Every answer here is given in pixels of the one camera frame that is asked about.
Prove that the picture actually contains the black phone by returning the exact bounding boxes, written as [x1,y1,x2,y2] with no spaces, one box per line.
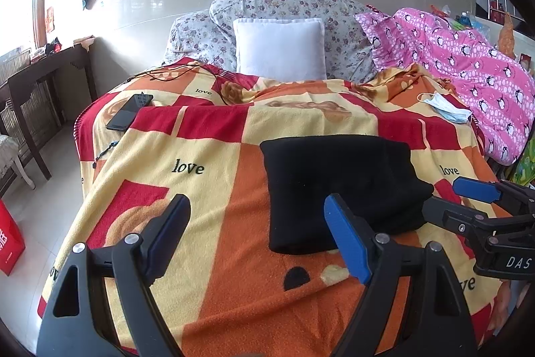
[106,93,154,132]

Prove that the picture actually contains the white pillow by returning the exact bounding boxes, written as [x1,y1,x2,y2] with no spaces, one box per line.
[233,17,328,81]

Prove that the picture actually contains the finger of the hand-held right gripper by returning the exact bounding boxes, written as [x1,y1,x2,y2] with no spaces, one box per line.
[452,176,535,215]
[422,196,523,245]

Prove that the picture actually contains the green patterned cloth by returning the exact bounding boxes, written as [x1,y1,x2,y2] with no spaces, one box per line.
[504,154,535,188]

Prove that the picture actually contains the orange plastic bag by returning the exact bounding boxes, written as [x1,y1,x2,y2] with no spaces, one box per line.
[499,12,519,59]

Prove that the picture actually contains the grey slatted panel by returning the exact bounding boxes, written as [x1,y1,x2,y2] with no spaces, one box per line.
[0,48,59,151]

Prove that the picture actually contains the dark wooden table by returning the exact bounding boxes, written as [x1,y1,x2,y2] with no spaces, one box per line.
[0,43,99,123]

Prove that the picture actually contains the pink penguin quilt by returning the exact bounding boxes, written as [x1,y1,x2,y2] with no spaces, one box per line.
[354,7,535,166]

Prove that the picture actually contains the black pants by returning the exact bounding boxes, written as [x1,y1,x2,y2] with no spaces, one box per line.
[259,135,435,255]

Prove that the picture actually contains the white chair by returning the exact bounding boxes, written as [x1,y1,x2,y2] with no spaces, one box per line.
[0,135,36,190]

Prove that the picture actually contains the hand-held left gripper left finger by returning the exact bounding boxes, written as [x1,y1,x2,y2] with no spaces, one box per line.
[37,194,192,357]

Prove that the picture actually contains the blue face mask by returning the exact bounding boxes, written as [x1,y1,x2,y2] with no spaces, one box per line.
[417,90,474,124]

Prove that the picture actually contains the small floral cushion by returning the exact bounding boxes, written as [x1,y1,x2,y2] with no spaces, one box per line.
[163,11,237,71]

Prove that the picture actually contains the checkered printed blanket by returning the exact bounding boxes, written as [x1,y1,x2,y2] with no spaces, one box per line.
[37,58,513,357]

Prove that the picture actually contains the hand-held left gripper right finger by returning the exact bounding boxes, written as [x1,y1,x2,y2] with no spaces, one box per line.
[324,193,479,357]

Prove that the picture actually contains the red bag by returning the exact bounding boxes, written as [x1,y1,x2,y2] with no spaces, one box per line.
[0,198,26,277]

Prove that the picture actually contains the large floral cushion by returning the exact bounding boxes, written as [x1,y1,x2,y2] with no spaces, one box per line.
[209,0,377,84]

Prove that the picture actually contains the black cable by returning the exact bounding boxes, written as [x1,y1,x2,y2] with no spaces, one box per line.
[144,62,235,107]
[94,139,120,170]

